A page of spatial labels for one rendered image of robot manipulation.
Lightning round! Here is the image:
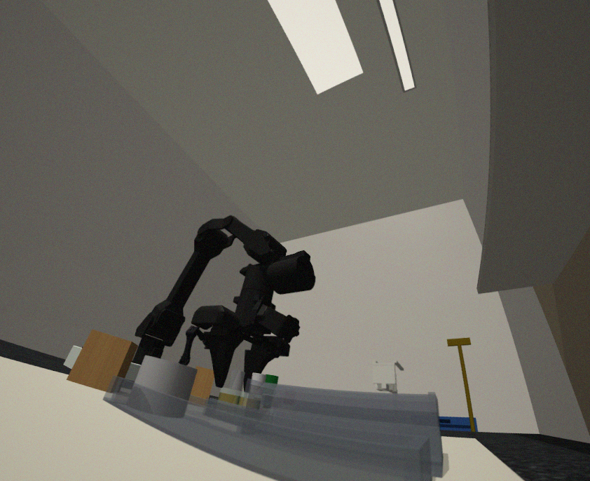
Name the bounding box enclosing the brown wooden block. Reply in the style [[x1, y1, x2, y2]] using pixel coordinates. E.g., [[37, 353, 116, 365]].
[[67, 330, 138, 391], [190, 366, 214, 399]]

